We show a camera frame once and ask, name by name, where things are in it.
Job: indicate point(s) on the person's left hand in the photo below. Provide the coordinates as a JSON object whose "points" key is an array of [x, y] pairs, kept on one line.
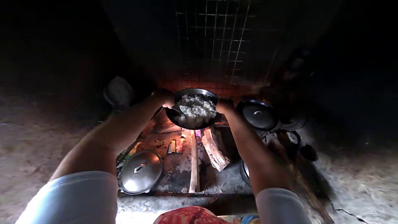
{"points": [[165, 97]]}

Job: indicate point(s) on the person's right hand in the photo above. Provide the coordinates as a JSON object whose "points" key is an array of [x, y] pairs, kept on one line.
{"points": [[224, 106]]}

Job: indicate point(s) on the person's right fingers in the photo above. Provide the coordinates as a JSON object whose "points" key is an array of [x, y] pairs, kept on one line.
{"points": [[219, 107]]}

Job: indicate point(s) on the person's left fingers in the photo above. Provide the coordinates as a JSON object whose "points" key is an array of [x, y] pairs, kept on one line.
{"points": [[169, 104]]}

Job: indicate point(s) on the black round wok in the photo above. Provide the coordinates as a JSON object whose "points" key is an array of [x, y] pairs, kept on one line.
{"points": [[193, 125]]}

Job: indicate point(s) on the person's left forearm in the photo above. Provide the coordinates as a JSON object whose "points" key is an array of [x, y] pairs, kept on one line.
{"points": [[102, 140]]}

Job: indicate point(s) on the person's right forearm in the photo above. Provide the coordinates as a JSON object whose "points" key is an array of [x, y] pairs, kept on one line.
{"points": [[258, 155]]}

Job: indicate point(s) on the white cooked rice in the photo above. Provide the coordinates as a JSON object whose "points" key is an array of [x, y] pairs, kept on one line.
{"points": [[197, 107]]}

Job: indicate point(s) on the short burning firewood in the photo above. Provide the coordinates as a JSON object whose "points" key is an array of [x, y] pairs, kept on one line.
{"points": [[168, 128]]}

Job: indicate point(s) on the orange and yellow wrapper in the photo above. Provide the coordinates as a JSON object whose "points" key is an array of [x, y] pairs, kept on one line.
{"points": [[176, 146]]}

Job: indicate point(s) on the thick split firewood log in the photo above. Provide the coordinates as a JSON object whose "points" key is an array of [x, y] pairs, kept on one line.
{"points": [[215, 152]]}

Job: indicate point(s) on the long thin firewood stick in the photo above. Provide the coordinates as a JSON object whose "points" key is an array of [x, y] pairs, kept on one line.
{"points": [[194, 161]]}

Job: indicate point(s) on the round metal pot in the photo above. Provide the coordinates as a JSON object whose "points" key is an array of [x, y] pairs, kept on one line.
{"points": [[244, 177]]}

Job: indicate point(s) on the silver domed pot lid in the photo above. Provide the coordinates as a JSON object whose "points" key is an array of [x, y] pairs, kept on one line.
{"points": [[141, 177]]}

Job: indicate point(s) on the person's body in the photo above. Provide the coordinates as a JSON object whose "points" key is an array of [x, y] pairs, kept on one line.
{"points": [[191, 216]]}

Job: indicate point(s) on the long brown wooden pole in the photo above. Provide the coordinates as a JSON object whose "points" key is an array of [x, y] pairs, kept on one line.
{"points": [[306, 194]]}

